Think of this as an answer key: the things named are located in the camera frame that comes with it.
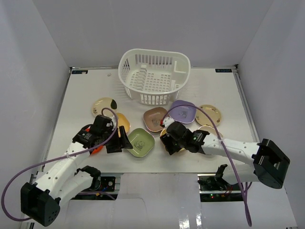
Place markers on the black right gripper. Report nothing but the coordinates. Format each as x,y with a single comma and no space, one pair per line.
166,139

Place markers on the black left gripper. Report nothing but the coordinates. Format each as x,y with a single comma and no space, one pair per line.
115,143

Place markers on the yellow square panda plate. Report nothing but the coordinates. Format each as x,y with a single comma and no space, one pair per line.
163,132

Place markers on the green square panda plate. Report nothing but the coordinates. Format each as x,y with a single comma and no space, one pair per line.
142,142

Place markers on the brown square panda plate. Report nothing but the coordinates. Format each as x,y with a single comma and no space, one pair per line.
153,117

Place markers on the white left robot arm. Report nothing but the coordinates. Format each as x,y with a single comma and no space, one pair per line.
43,199

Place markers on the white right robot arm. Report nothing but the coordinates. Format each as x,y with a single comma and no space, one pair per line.
261,162

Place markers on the white plastic dish bin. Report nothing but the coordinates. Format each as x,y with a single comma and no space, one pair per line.
153,77

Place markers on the orange round plate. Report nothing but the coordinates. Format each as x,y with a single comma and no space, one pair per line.
97,150

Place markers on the purple square panda plate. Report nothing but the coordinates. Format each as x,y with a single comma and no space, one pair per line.
183,111

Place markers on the cream square panda plate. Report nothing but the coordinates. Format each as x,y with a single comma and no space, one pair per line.
209,130

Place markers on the beige round plate black spot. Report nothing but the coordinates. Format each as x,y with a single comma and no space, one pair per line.
101,103

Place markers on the beige round floral plate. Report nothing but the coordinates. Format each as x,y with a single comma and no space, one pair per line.
212,112

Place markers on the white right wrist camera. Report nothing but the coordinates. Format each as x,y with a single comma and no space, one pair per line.
166,122

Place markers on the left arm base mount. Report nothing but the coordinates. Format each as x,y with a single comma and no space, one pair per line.
106,190

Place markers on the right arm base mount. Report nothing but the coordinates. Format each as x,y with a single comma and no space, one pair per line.
212,188

